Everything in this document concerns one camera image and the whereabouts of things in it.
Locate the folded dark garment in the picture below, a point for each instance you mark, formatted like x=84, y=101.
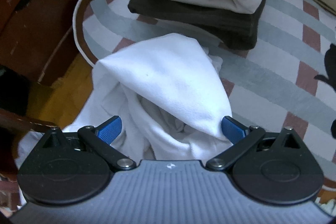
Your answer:
x=210, y=20

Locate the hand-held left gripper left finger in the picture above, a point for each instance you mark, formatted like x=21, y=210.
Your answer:
x=110, y=130

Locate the brown wooden cabinet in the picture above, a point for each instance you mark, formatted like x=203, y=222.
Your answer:
x=39, y=16

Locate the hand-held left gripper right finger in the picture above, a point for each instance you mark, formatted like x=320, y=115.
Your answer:
x=232, y=131

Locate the white t-shirt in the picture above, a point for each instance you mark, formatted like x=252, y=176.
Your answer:
x=162, y=77

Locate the black object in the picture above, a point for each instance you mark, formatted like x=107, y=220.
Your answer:
x=13, y=90

